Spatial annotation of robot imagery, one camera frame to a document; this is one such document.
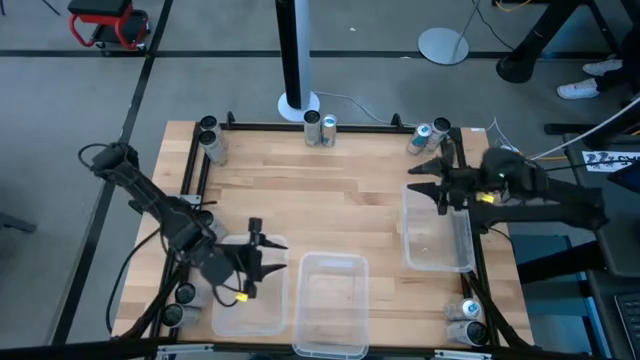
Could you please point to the red black rolling stool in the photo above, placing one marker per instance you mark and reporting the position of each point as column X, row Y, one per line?
column 107, row 7

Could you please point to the white power strip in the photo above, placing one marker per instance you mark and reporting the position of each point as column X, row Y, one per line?
column 507, row 149

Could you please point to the black white tower round base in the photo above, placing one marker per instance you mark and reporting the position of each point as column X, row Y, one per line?
column 290, row 50

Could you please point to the dark grey desk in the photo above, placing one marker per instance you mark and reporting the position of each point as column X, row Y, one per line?
column 620, row 235

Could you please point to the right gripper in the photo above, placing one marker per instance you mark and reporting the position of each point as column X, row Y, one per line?
column 467, row 185

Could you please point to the black desk foot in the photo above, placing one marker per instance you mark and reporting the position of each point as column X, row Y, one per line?
column 560, row 262

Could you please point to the dark blue tablet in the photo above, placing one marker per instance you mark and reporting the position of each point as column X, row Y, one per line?
column 631, row 177

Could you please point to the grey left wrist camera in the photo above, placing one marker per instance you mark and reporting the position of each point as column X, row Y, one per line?
column 216, row 270

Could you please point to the person's white shoe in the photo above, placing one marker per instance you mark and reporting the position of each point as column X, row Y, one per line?
column 578, row 90
column 602, row 66

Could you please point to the grey metal leg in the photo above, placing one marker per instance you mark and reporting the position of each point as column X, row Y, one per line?
column 17, row 222

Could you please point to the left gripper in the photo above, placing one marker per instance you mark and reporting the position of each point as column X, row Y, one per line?
column 247, row 265

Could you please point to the black aluminium table frame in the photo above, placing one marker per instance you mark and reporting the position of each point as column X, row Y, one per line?
column 360, row 128

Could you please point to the black laptop keyboard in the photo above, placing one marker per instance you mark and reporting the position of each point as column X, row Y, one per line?
column 631, row 320

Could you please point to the clear plastic bin with label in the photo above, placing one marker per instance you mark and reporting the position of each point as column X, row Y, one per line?
column 332, row 300

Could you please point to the silver metal bracket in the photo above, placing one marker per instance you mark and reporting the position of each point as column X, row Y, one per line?
column 185, row 348
column 191, row 199
column 462, row 355

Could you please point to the white paper label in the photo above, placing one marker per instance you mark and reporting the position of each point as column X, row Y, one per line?
column 607, row 161

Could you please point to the black desk leg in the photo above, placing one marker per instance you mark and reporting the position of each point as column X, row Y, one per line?
column 525, row 55

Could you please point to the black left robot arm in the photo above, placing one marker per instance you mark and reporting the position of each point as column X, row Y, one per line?
column 150, row 197

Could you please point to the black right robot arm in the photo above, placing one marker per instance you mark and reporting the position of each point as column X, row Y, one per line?
column 550, row 215

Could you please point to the grey round stand base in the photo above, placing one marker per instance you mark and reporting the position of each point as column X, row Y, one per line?
column 443, row 46

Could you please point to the person's leg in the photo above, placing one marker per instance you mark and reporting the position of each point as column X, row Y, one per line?
column 620, row 75

